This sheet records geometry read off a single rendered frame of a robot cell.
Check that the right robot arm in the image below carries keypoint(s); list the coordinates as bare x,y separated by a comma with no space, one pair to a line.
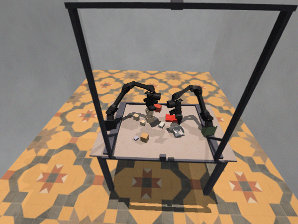
198,92

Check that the red flat block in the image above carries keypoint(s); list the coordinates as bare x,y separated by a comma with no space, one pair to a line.
170,118

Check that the black metal overhead frame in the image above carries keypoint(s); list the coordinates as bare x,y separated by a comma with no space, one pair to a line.
280,24

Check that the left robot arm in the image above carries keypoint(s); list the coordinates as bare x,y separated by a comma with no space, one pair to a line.
126,87

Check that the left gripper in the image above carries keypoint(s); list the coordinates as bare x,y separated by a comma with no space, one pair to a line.
149,104

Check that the orange-red cube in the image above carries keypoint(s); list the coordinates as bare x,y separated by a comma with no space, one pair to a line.
158,106

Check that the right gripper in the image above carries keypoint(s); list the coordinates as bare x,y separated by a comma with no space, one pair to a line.
178,116

